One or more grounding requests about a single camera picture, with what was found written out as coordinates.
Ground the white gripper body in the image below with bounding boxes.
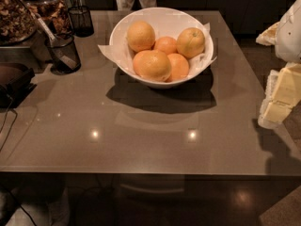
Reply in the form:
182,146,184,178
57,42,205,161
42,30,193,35
275,0,301,63

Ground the black mesh cup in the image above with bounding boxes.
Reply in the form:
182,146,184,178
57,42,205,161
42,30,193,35
44,34,81,74
68,6,94,38

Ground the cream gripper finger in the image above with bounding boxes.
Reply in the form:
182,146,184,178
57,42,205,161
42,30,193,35
258,62,301,129
256,22,278,46

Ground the white ceramic bowl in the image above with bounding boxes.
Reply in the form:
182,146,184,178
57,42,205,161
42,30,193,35
118,8,200,89

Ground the large glass snack jar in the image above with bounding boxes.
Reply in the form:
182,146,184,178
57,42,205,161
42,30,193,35
0,0,36,46

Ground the white paper bowl liner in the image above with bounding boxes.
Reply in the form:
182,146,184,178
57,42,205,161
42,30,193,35
99,22,215,78

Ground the black mesh cup near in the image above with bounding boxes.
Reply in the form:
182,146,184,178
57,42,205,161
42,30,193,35
44,34,81,74

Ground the black mesh cup far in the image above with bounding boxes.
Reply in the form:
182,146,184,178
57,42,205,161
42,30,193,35
68,6,94,38

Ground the metal serving scoop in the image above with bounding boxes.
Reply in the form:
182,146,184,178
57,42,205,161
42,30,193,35
4,0,78,70

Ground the small orange centre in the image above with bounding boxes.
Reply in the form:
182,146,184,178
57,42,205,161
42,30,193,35
153,36,177,55

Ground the black cable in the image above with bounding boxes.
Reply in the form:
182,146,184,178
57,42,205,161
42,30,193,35
0,92,19,153

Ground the large orange front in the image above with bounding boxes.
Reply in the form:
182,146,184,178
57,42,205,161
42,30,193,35
133,50,171,82

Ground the dark tray device left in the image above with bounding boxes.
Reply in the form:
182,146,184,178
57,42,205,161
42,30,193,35
0,63,36,108

